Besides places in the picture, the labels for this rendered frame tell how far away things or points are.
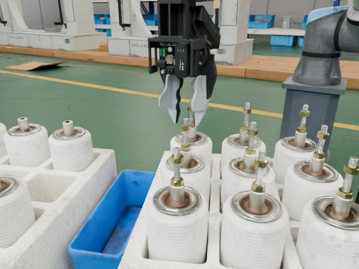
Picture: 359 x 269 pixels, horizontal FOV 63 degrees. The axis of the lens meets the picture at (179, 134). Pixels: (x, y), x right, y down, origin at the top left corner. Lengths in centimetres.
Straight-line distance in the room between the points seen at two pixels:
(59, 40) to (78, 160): 333
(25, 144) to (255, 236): 55
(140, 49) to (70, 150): 250
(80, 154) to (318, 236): 51
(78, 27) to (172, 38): 343
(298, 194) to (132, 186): 45
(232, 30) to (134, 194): 210
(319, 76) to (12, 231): 91
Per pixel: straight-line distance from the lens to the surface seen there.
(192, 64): 42
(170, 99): 51
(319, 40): 103
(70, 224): 64
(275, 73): 250
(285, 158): 66
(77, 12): 385
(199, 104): 48
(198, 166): 54
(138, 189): 83
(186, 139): 53
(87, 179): 67
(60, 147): 71
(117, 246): 76
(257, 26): 533
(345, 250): 47
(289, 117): 107
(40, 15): 800
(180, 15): 45
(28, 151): 77
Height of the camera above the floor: 52
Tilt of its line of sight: 23 degrees down
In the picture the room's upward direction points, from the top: straight up
